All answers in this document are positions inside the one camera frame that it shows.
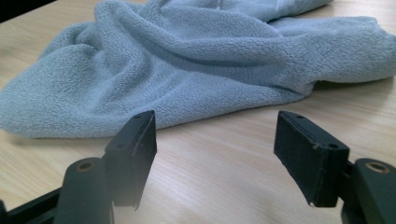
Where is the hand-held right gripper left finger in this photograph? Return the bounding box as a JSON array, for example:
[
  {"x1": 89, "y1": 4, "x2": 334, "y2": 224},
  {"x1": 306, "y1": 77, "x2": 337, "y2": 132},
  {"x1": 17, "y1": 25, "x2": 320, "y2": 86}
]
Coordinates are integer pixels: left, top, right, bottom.
[{"x1": 104, "y1": 109, "x2": 158, "y2": 210}]

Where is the light blue terry towel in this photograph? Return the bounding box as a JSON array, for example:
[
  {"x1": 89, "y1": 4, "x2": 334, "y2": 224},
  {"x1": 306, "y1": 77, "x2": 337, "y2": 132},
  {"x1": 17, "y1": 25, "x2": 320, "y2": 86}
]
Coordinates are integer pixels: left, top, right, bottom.
[{"x1": 0, "y1": 0, "x2": 396, "y2": 139}]

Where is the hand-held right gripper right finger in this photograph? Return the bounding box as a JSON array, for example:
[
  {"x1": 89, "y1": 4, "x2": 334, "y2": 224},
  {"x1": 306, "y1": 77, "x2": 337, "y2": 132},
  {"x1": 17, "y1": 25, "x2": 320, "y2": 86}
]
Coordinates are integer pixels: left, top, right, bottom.
[{"x1": 273, "y1": 110, "x2": 350, "y2": 208}]

